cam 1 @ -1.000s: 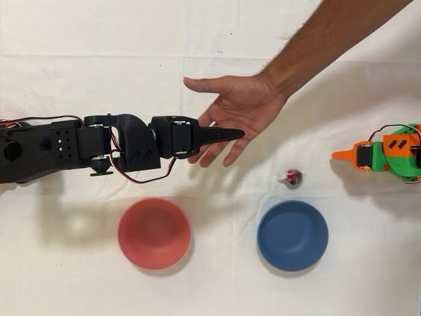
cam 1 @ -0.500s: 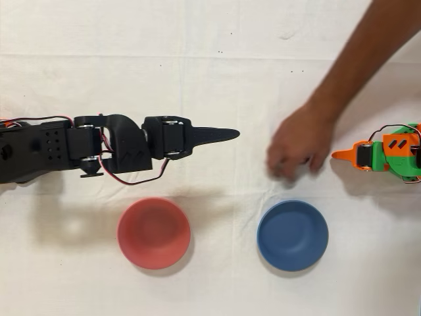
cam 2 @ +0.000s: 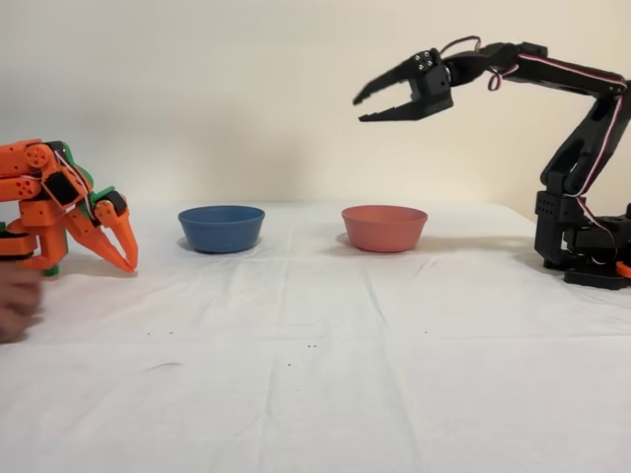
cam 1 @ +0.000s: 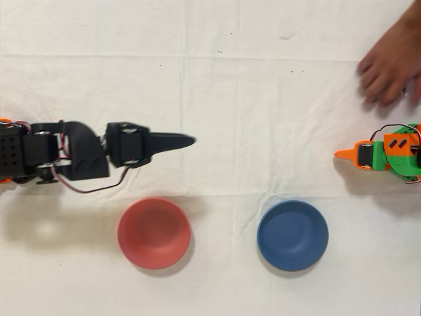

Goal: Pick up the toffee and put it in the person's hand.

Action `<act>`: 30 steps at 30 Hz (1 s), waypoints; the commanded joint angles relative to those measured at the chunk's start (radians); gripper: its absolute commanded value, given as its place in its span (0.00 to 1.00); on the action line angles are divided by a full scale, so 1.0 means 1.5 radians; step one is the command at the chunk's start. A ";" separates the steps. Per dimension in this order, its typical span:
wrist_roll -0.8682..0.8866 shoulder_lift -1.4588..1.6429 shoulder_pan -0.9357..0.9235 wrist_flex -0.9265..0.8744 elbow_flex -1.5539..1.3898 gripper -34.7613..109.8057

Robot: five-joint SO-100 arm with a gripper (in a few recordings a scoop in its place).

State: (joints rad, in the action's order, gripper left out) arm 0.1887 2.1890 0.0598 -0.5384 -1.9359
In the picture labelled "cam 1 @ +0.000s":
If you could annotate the person's bare hand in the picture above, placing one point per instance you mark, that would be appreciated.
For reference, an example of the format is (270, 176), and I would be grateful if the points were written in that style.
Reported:
(394, 66)

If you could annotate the blue plastic bowl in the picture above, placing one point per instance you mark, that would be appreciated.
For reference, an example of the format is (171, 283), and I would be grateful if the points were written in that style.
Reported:
(292, 235)

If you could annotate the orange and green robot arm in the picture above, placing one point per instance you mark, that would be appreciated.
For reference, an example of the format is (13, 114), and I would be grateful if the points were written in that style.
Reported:
(399, 161)

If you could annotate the white table cloth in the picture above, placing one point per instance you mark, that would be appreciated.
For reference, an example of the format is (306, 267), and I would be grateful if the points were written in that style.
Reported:
(210, 82)

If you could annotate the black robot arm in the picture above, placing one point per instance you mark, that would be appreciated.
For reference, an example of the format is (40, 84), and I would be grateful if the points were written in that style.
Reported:
(85, 151)

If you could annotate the pink plastic bowl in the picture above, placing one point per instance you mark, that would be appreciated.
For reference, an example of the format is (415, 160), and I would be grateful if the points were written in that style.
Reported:
(154, 233)

